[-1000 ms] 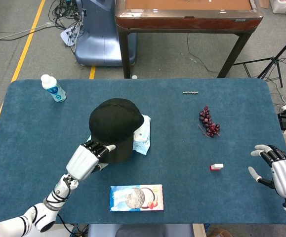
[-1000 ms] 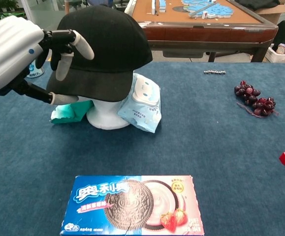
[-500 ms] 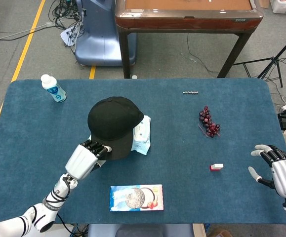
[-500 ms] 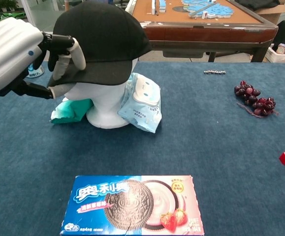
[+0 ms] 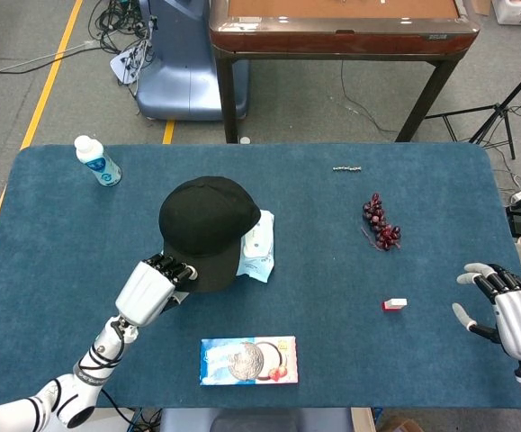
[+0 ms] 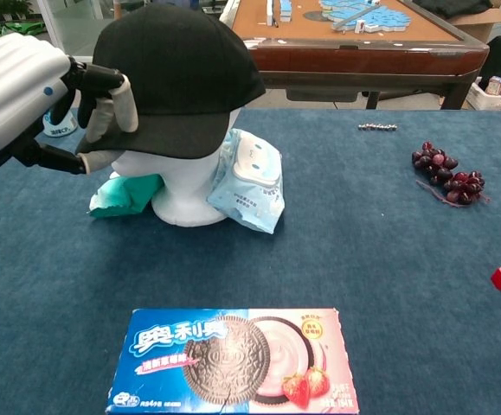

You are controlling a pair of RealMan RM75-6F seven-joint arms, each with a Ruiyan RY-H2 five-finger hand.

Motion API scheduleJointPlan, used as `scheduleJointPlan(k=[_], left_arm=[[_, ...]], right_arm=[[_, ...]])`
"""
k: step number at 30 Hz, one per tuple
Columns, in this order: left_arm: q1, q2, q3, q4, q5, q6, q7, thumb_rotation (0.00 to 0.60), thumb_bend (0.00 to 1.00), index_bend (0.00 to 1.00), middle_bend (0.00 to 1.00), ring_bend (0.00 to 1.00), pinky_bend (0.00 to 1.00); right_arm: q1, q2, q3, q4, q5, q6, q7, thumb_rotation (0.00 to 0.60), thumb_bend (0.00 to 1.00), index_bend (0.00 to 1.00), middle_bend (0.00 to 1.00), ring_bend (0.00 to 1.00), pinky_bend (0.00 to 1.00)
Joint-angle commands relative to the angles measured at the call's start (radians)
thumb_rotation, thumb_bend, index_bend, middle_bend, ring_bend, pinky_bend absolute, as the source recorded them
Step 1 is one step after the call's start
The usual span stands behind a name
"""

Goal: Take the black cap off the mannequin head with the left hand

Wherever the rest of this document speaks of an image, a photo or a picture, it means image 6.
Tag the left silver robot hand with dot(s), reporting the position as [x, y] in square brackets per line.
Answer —
[12, 95]

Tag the brown cardboard box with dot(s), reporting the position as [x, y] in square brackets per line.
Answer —
[479, 26]

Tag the green white snack packet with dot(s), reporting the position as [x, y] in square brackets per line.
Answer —
[120, 196]

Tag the standing white blue mahjong tile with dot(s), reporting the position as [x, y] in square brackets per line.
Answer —
[269, 10]

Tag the blue pink cookie box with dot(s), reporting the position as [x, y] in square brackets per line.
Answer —
[233, 367]

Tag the white plastic crate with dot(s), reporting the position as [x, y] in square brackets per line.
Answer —
[496, 101]

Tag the black cloth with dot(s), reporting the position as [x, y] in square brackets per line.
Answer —
[453, 8]

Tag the light blue wet wipes pack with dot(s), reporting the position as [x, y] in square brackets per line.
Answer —
[250, 186]

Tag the blue mahjong tile pile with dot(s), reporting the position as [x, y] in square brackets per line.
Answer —
[375, 15]

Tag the green bag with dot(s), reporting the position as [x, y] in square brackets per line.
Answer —
[16, 29]

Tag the blue mahjong tile block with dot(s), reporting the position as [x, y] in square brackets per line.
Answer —
[285, 10]

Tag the dark red grape bunch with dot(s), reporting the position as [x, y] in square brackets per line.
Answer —
[449, 177]

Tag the white foam mannequin head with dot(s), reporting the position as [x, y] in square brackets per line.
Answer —
[185, 190]

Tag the white yogurt drink bottle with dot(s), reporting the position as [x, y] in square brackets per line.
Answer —
[64, 129]

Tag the brown mahjong table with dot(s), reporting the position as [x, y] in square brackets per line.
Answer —
[362, 56]

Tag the small purple drink carton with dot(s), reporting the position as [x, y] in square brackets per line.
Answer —
[496, 85]

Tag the black baseball cap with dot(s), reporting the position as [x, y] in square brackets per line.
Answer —
[181, 73]

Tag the blue felt table mat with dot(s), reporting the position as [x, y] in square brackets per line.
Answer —
[341, 250]

